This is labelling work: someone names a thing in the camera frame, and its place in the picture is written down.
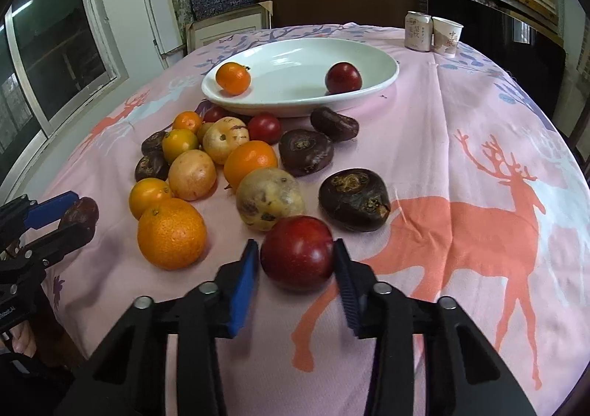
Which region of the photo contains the large orange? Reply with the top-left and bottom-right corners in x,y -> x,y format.
137,199 -> 207,270

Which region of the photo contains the large red plum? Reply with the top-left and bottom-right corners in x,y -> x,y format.
260,216 -> 333,292

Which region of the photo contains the speckled yellow passion fruit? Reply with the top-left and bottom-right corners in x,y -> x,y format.
236,168 -> 306,231

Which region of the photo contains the yellow round fruit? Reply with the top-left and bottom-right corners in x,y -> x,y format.
168,150 -> 217,202

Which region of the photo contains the medium orange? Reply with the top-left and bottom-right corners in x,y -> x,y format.
223,140 -> 278,190

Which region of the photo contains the pale yellow fruit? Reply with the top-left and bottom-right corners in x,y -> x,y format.
202,116 -> 250,165

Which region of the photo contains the small yellow orange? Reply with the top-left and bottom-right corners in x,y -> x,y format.
161,129 -> 198,164

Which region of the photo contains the small yellow fruit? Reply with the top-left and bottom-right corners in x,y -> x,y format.
196,123 -> 213,144

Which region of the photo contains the small red plum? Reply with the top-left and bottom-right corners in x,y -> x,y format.
203,106 -> 228,123

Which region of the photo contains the person's left hand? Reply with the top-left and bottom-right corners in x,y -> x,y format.
9,321 -> 37,357

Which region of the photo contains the pink deer print tablecloth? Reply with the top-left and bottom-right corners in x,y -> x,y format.
44,24 -> 589,415

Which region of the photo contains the orange on plate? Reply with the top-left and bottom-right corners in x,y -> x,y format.
215,62 -> 251,96

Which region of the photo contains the red plum on plate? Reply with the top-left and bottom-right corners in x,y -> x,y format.
325,62 -> 362,95

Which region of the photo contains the white oval plate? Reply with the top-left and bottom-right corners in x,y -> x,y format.
201,38 -> 400,118

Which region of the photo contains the white paper cup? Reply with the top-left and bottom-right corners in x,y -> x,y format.
432,17 -> 464,58

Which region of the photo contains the pink drink can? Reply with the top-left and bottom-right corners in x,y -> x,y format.
404,11 -> 433,52

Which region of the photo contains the framed picture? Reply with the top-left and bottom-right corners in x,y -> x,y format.
186,2 -> 273,54

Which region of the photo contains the window with white frame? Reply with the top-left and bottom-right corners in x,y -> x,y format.
1,0 -> 128,199

